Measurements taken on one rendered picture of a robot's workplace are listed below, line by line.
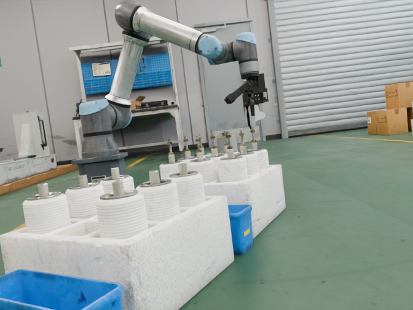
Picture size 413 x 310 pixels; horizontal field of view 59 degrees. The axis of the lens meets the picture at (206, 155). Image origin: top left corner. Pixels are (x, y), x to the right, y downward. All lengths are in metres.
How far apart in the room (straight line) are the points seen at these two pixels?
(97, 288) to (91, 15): 6.35
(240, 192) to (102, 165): 0.60
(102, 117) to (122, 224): 0.85
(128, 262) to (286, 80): 6.01
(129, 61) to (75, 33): 5.29
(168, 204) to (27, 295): 0.34
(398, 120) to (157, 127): 3.71
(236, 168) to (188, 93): 5.26
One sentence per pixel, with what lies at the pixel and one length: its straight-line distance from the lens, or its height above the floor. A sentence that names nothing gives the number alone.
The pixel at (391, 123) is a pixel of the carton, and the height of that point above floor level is 0.13.
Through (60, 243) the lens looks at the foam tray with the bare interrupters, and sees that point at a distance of 0.80.
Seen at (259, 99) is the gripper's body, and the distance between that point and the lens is 1.43.
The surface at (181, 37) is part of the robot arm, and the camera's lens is 1.38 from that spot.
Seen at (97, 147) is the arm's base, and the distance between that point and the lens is 1.50.
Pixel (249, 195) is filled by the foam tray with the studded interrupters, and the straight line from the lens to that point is 1.15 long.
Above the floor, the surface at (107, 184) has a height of 0.24.
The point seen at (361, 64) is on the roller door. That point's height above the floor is 1.10.
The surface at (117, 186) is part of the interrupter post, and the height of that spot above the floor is 0.27.
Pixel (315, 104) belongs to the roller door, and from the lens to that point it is 6.63.
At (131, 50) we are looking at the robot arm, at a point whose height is 0.72.
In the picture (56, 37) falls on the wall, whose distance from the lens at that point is 6.97.
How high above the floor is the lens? 0.37
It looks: 4 degrees down
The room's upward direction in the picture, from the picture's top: 7 degrees counter-clockwise
